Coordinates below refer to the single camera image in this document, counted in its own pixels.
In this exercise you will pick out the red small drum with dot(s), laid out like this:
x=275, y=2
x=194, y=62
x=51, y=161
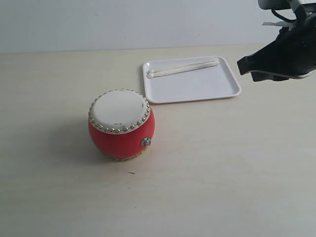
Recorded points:
x=121, y=123

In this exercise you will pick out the white rectangular tray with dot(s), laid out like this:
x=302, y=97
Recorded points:
x=204, y=84

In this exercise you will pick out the wooden drumstick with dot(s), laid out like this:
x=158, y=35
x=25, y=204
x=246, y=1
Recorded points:
x=150, y=71
x=181, y=70

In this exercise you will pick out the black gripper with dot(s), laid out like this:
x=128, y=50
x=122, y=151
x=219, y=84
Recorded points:
x=293, y=53

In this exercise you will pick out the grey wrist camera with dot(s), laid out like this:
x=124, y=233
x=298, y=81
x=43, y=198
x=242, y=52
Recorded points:
x=283, y=4

